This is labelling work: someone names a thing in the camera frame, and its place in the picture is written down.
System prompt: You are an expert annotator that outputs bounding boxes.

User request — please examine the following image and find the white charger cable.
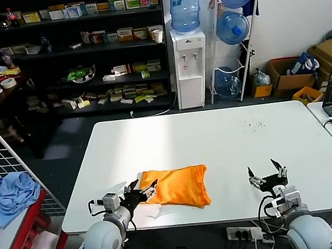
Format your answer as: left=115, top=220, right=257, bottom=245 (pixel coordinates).
left=252, top=232, right=292, bottom=249

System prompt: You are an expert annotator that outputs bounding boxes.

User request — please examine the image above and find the teal white medicine box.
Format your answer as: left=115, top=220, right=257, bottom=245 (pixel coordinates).
left=102, top=32, right=120, bottom=45

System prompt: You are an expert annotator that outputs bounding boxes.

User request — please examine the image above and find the shiny dark round bowl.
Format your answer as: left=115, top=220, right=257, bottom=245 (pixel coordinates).
left=0, top=12, right=11, bottom=30

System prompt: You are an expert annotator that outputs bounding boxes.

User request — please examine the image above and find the white box yellow band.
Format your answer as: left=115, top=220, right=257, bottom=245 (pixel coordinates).
left=117, top=26, right=135, bottom=43

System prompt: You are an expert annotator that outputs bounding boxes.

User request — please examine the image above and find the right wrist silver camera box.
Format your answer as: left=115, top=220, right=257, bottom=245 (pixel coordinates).
left=270, top=184, right=304, bottom=213

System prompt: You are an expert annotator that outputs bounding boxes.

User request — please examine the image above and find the cream medicine box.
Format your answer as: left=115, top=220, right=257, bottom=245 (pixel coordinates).
left=147, top=23, right=164, bottom=40

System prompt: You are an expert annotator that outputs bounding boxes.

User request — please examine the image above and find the cola bottle red cap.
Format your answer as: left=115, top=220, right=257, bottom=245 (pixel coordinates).
left=6, top=6, right=21, bottom=29

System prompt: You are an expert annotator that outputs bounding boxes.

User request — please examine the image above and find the white water dispenser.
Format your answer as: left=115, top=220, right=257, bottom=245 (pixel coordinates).
left=168, top=26, right=216, bottom=111

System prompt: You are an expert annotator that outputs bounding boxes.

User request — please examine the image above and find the pink drink bottle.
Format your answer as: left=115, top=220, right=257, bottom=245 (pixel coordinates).
left=1, top=49, right=17, bottom=71

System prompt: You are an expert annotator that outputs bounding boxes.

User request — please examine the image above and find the small yellow box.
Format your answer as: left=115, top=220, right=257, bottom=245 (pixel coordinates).
left=96, top=1, right=111, bottom=13

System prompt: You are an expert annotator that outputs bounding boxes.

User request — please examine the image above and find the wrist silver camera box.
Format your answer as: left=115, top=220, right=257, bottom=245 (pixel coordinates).
left=270, top=184, right=304, bottom=213
left=101, top=192, right=123, bottom=215

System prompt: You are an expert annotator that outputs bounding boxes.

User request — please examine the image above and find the dark blue hanging cloth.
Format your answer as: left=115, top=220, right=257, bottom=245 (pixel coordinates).
left=241, top=0, right=262, bottom=18

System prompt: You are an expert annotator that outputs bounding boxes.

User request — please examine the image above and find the red white medicine box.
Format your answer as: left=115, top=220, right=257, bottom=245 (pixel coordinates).
left=111, top=63, right=133, bottom=77

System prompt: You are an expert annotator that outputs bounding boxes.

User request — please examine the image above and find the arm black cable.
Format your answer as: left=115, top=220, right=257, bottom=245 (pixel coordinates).
left=255, top=195, right=279, bottom=221
left=86, top=197, right=107, bottom=218

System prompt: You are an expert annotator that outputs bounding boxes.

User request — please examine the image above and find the narrow white box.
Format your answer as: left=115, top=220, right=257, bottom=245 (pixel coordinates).
left=80, top=31, right=92, bottom=46

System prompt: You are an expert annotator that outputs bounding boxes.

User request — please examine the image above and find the small yellow carton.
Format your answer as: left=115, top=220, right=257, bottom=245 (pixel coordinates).
left=251, top=83, right=275, bottom=99

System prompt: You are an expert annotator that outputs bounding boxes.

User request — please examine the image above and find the light blue crumpled cloth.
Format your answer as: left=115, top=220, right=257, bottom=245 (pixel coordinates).
left=0, top=168, right=47, bottom=230

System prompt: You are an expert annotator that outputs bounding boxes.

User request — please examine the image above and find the white dispenser power cable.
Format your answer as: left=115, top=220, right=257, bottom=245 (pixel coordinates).
left=127, top=90, right=181, bottom=120

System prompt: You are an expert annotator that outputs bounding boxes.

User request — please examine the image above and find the blue white medicine box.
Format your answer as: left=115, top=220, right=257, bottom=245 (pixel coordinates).
left=63, top=3, right=84, bottom=20

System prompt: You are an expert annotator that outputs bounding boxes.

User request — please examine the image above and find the empty clear blue jug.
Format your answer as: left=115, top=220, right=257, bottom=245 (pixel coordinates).
left=212, top=64, right=246, bottom=103

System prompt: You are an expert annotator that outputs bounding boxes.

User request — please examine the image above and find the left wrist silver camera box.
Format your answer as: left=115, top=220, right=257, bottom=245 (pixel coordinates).
left=101, top=192, right=123, bottom=215

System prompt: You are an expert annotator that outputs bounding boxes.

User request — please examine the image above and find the orange white medicine box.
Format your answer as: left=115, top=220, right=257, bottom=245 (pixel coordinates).
left=89, top=31, right=108, bottom=46

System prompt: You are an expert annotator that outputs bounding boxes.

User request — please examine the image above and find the dark wooden side table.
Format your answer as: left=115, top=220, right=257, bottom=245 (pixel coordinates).
left=0, top=64, right=67, bottom=164

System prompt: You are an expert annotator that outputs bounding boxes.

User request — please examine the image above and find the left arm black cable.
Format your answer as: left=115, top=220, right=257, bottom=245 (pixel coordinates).
left=86, top=197, right=107, bottom=218

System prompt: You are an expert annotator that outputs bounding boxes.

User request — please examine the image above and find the beige tape roll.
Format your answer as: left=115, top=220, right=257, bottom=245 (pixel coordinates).
left=0, top=77, right=18, bottom=90

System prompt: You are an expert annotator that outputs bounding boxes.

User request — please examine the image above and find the yellow plastic crate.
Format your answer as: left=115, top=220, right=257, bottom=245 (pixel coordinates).
left=290, top=83, right=326, bottom=108

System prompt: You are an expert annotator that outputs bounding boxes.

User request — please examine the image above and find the clear plastic bag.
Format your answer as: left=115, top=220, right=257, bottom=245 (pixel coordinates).
left=250, top=67, right=273, bottom=88

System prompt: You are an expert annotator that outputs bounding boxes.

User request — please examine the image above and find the blue drink bottle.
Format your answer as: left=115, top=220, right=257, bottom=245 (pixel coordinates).
left=39, top=31, right=54, bottom=55

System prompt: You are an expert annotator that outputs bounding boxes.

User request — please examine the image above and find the yellow white medicine box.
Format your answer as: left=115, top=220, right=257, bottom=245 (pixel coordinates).
left=22, top=10, right=43, bottom=25

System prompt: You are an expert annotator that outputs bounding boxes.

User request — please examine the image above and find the white metal jug rack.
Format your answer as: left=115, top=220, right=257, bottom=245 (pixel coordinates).
left=197, top=0, right=274, bottom=106

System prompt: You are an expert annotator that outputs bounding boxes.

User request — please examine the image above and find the bowl of green fruit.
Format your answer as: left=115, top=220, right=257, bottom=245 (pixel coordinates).
left=59, top=63, right=99, bottom=86

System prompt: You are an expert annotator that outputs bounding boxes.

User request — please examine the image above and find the black item by rack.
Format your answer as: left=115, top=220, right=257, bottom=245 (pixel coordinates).
left=238, top=39, right=258, bottom=70

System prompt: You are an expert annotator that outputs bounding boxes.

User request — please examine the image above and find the yellow green medicine box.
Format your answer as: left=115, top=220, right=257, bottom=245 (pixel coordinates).
left=132, top=61, right=149, bottom=74
left=76, top=99, right=92, bottom=110

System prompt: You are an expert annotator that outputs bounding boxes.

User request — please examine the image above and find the blue shopping bag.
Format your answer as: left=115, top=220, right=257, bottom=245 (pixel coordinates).
left=285, top=50, right=322, bottom=77

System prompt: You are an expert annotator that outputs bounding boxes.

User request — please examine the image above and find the blue labelled water jug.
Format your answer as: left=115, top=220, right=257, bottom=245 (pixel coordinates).
left=168, top=0, right=207, bottom=35

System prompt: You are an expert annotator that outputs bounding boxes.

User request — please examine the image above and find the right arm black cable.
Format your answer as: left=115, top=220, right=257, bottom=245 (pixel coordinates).
left=255, top=195, right=279, bottom=221

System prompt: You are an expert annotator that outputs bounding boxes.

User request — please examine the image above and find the white paper cup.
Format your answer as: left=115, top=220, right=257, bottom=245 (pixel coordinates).
left=152, top=28, right=165, bottom=44

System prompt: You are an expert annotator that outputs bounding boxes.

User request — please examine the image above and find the orange t-shirt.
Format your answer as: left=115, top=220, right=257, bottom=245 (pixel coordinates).
left=135, top=161, right=213, bottom=218

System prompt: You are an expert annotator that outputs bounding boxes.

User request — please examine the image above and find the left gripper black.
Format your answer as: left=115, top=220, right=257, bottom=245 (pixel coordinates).
left=121, top=177, right=162, bottom=208

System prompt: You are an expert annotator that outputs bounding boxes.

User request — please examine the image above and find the open brown cardboard box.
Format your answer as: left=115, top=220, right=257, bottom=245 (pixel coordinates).
left=266, top=53, right=320, bottom=100

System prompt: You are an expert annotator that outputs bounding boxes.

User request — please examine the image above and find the black shelving unit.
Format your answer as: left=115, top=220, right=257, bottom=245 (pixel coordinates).
left=0, top=0, right=179, bottom=132

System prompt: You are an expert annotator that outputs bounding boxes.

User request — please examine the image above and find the white wire grid panel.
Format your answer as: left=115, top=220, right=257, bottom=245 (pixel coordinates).
left=0, top=80, right=69, bottom=224

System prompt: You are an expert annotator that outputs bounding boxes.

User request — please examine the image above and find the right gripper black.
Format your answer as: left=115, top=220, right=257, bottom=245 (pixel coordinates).
left=246, top=157, right=290, bottom=194

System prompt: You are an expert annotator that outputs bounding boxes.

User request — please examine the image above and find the white power strip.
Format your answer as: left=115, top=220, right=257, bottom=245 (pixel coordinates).
left=225, top=222, right=265, bottom=245

